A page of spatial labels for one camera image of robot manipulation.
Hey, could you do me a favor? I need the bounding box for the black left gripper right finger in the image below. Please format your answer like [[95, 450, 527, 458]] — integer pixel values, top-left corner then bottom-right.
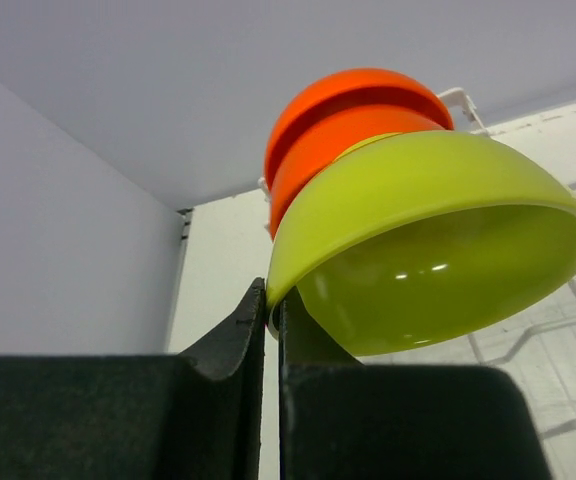
[[277, 290, 551, 479]]

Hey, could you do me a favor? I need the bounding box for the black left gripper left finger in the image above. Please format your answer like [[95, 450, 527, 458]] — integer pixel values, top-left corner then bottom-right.
[[0, 279, 265, 479]]

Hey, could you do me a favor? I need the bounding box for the lime green bowl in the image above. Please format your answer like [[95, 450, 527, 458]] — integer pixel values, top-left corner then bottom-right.
[[266, 131, 576, 356]]

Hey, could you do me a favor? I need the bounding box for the orange bowl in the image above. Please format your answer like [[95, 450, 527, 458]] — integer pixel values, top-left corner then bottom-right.
[[269, 104, 445, 236]]

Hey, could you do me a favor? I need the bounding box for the red bowl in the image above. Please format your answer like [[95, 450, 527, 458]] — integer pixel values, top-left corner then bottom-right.
[[263, 68, 454, 186]]

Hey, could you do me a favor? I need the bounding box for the white wire dish rack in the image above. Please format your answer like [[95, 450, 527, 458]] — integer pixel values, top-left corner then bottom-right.
[[257, 87, 576, 444]]

